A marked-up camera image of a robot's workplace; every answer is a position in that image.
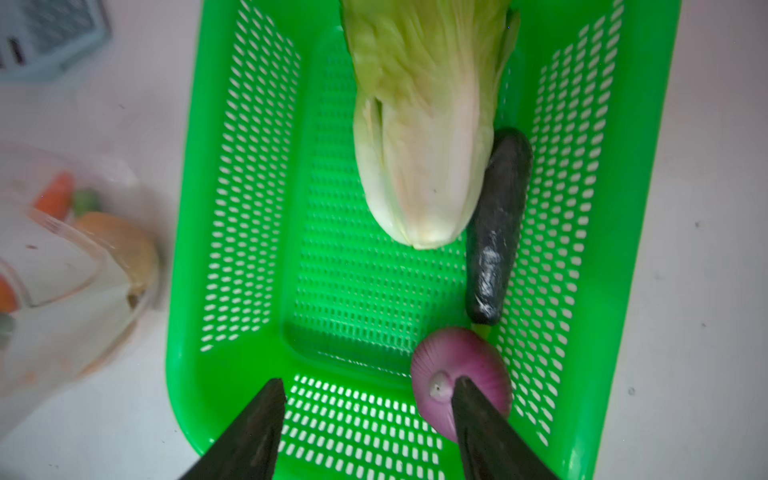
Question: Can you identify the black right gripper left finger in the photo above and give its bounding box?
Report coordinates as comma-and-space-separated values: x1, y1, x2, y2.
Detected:
180, 378, 287, 480

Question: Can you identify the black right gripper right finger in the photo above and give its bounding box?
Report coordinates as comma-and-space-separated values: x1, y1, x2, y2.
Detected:
451, 376, 557, 480

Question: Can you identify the purple toy onion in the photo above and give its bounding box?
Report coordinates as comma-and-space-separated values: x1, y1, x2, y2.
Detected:
411, 327, 512, 442

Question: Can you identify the green plastic basket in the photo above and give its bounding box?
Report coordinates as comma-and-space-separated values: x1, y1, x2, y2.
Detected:
167, 1, 681, 479

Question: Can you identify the dark green toy cucumber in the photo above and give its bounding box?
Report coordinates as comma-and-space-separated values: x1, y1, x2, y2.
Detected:
465, 127, 533, 326

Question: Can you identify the toy potato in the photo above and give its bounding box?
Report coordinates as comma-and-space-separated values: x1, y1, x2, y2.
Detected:
74, 212, 159, 308

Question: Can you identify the clear zip top bag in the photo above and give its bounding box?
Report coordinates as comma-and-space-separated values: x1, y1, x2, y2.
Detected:
1, 142, 160, 434

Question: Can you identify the orange toy carrot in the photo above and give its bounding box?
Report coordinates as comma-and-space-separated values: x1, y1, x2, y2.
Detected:
33, 171, 75, 221

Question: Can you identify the toy napa cabbage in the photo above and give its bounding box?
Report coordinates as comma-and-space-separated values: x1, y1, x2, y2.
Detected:
341, 1, 520, 250

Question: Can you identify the light blue calculator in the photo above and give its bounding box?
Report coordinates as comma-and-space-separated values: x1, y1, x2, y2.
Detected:
1, 0, 110, 83

